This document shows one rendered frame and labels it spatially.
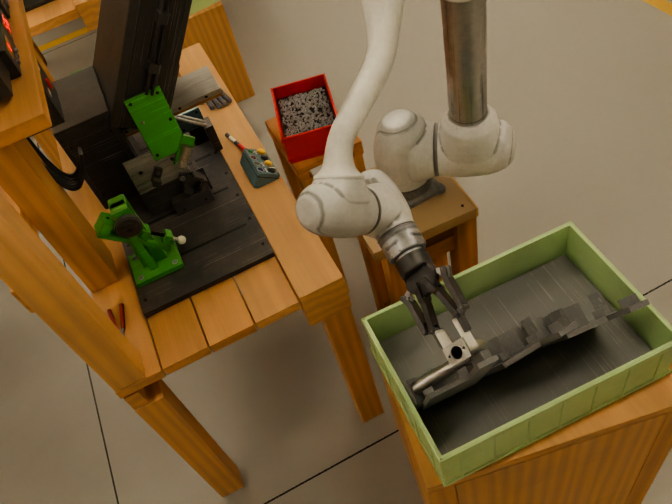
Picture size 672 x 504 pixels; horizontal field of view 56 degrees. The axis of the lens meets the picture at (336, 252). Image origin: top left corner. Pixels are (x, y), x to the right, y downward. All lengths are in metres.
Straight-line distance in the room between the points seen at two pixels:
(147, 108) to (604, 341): 1.44
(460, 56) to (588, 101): 2.14
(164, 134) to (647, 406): 1.54
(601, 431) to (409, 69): 2.78
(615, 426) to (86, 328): 1.28
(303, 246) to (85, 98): 0.84
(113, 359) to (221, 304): 0.34
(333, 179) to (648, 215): 2.11
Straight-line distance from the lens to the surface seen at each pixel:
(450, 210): 1.91
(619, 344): 1.71
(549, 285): 1.79
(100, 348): 1.70
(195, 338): 1.83
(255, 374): 2.76
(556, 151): 3.38
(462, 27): 1.54
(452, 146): 1.76
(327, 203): 1.20
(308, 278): 1.80
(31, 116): 1.61
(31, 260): 1.46
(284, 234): 1.93
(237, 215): 2.05
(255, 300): 1.84
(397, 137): 1.77
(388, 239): 1.33
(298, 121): 2.33
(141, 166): 2.11
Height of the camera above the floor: 2.30
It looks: 49 degrees down
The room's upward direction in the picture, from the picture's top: 17 degrees counter-clockwise
